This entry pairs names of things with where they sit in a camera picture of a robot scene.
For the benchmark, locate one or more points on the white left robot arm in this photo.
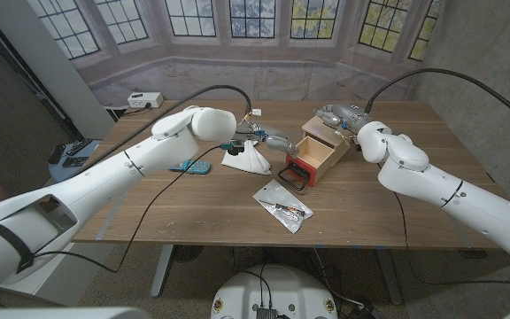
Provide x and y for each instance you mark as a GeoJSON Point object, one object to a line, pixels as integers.
{"type": "Point", "coordinates": [104, 177]}

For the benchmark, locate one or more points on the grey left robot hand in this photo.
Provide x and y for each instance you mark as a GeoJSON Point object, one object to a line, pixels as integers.
{"type": "Point", "coordinates": [277, 142]}

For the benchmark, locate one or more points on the teal phone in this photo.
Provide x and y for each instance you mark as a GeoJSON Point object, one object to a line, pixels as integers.
{"type": "Point", "coordinates": [193, 167]}

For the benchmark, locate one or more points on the grey table leg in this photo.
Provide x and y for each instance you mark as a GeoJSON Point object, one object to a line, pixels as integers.
{"type": "Point", "coordinates": [388, 277]}
{"type": "Point", "coordinates": [161, 270]}

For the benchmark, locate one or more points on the printed window backdrop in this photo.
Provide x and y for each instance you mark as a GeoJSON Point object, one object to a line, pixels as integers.
{"type": "Point", "coordinates": [281, 80]}

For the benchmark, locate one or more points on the black teal left wrist camera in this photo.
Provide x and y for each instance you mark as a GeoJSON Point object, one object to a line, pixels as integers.
{"type": "Point", "coordinates": [233, 147]}

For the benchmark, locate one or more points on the blue round stool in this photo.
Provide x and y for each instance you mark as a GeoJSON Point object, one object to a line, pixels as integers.
{"type": "Point", "coordinates": [67, 175]}

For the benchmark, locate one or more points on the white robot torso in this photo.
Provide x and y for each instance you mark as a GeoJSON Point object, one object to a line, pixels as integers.
{"type": "Point", "coordinates": [277, 288]}

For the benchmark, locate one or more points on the white folded tissue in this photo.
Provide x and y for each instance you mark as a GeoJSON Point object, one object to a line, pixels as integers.
{"type": "Point", "coordinates": [250, 161]}

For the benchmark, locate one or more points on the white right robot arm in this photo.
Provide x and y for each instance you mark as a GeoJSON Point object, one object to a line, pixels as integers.
{"type": "Point", "coordinates": [458, 195]}

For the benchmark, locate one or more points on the black remote control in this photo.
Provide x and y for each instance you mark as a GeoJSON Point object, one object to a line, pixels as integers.
{"type": "Point", "coordinates": [56, 154]}
{"type": "Point", "coordinates": [74, 161]}
{"type": "Point", "coordinates": [79, 147]}

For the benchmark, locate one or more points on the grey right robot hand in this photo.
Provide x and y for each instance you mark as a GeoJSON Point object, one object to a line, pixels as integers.
{"type": "Point", "coordinates": [348, 114]}

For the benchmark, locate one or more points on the white power strip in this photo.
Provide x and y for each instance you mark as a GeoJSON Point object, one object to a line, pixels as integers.
{"type": "Point", "coordinates": [144, 100]}

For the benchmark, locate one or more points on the clear blister pack with screwdriver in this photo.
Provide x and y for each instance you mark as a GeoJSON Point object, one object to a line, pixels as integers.
{"type": "Point", "coordinates": [281, 199]}

